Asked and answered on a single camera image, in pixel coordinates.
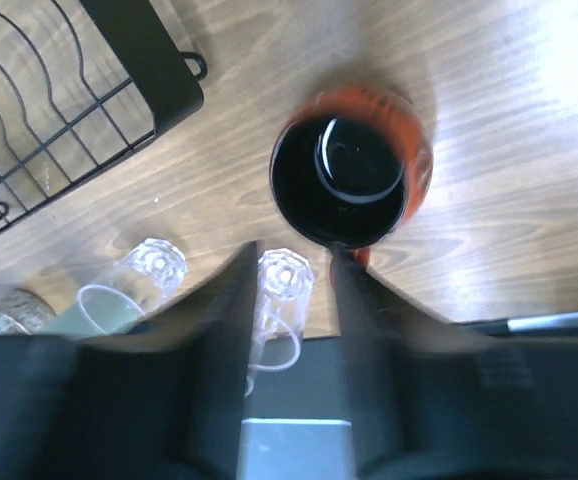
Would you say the short clear glass tumbler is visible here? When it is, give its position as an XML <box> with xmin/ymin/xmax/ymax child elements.
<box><xmin>0</xmin><ymin>289</ymin><xmax>56</xmax><ymax>335</ymax></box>

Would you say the small orange black cup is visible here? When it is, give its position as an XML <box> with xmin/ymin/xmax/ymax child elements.
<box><xmin>269</xmin><ymin>84</ymin><xmax>434</xmax><ymax>251</ymax></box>

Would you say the clear stemless glass right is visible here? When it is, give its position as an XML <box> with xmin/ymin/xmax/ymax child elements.
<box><xmin>245</xmin><ymin>248</ymin><xmax>315</xmax><ymax>395</ymax></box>

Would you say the clear stemless glass back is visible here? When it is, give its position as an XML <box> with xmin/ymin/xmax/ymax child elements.
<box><xmin>111</xmin><ymin>238</ymin><xmax>188</xmax><ymax>314</ymax></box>

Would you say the pale green cup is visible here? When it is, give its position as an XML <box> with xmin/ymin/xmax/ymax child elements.
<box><xmin>39</xmin><ymin>284</ymin><xmax>144</xmax><ymax>339</ymax></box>

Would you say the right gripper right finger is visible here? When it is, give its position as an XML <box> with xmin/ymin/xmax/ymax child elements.
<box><xmin>331</xmin><ymin>247</ymin><xmax>578</xmax><ymax>479</ymax></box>

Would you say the black wire dish rack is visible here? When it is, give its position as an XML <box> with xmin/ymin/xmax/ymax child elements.
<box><xmin>0</xmin><ymin>1</ymin><xmax>208</xmax><ymax>233</ymax></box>

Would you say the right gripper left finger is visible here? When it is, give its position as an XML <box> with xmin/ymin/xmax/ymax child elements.
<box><xmin>0</xmin><ymin>241</ymin><xmax>259</xmax><ymax>479</ymax></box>

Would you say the clear stemless glass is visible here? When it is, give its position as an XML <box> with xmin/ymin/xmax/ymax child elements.
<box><xmin>111</xmin><ymin>238</ymin><xmax>188</xmax><ymax>314</ymax></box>
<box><xmin>245</xmin><ymin>248</ymin><xmax>315</xmax><ymax>395</ymax></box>

